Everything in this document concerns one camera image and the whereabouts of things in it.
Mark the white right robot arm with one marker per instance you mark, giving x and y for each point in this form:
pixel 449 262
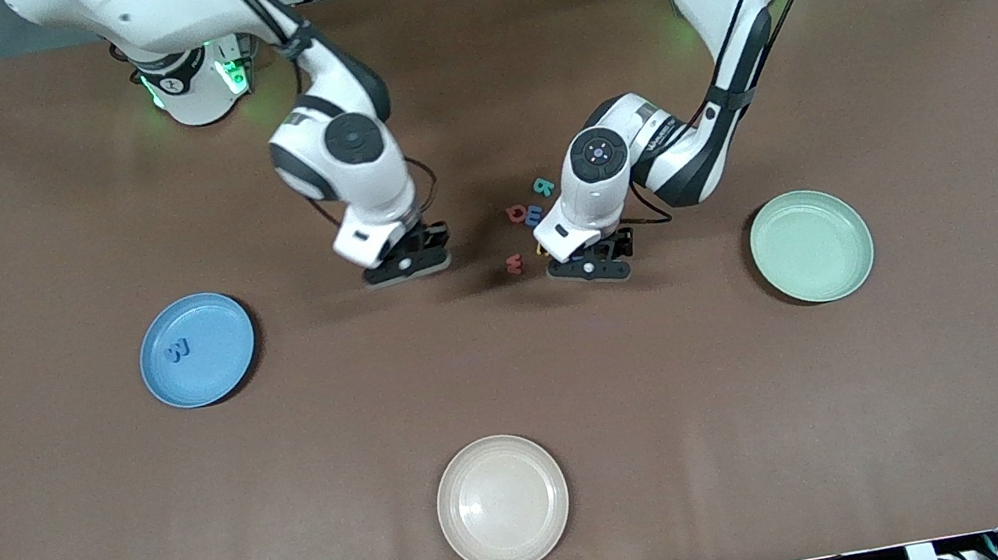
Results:
pixel 347 158

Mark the blue foam letter M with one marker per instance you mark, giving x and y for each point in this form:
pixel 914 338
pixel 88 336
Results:
pixel 178 352

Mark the beige plate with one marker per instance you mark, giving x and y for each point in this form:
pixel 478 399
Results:
pixel 503 504

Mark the red foam letter Q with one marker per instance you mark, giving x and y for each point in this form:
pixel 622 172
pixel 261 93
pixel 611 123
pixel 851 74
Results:
pixel 511 214

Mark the blue foam letter E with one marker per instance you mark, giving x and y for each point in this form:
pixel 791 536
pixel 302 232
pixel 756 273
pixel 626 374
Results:
pixel 535 213

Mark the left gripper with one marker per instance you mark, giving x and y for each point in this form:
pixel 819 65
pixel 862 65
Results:
pixel 624 242

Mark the teal foam letter R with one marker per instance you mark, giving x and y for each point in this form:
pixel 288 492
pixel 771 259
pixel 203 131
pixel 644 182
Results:
pixel 544 187

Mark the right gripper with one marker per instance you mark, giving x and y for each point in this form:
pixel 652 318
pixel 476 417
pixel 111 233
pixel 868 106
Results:
pixel 432 233

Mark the green plate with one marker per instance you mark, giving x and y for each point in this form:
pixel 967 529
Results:
pixel 811 246

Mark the red foam letter m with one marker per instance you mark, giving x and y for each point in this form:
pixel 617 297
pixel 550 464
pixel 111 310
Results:
pixel 514 265

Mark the blue plate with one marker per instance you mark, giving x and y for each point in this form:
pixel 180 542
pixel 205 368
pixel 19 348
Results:
pixel 215 368

